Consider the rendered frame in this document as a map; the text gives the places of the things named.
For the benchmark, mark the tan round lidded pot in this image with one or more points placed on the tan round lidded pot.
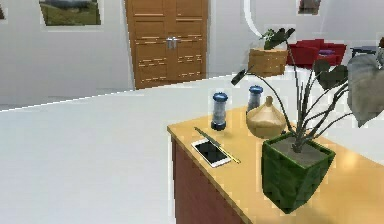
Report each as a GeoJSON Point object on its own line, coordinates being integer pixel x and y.
{"type": "Point", "coordinates": [265, 121]}

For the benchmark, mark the framed landscape picture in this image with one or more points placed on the framed landscape picture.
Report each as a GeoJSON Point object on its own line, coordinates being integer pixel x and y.
{"type": "Point", "coordinates": [70, 12]}

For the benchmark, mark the small framed dark picture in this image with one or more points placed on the small framed dark picture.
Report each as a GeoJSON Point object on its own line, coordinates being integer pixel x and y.
{"type": "Point", "coordinates": [309, 6]}

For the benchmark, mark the yellow topped red cabinet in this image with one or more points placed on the yellow topped red cabinet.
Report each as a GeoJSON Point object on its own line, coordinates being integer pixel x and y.
{"type": "Point", "coordinates": [333, 186]}

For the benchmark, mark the brown wooden double door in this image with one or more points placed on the brown wooden double door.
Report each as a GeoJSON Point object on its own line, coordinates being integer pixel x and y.
{"type": "Point", "coordinates": [156, 50]}

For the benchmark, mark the blue capped shaker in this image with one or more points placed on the blue capped shaker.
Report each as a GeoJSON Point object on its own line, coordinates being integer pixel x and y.
{"type": "Point", "coordinates": [219, 111]}
{"type": "Point", "coordinates": [254, 97]}

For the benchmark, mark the white smartphone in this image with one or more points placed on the white smartphone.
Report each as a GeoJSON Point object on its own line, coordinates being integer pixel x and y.
{"type": "Point", "coordinates": [211, 152]}

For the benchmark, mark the house plant in green pot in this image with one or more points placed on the house plant in green pot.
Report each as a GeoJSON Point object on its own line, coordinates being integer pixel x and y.
{"type": "Point", "coordinates": [293, 173]}

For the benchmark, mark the plant in wooden basket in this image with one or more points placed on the plant in wooden basket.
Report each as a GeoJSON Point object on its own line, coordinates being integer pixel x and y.
{"type": "Point", "coordinates": [268, 60]}

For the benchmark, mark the red sofa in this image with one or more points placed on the red sofa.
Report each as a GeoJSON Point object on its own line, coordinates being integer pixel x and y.
{"type": "Point", "coordinates": [310, 53]}

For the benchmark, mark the purple cushion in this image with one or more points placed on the purple cushion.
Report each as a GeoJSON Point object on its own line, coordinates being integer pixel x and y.
{"type": "Point", "coordinates": [326, 52]}

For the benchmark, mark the dark side table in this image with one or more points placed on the dark side table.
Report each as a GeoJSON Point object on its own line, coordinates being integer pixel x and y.
{"type": "Point", "coordinates": [363, 50]}

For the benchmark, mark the yellow pencil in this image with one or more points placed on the yellow pencil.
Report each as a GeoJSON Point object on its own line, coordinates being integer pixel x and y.
{"type": "Point", "coordinates": [216, 144]}

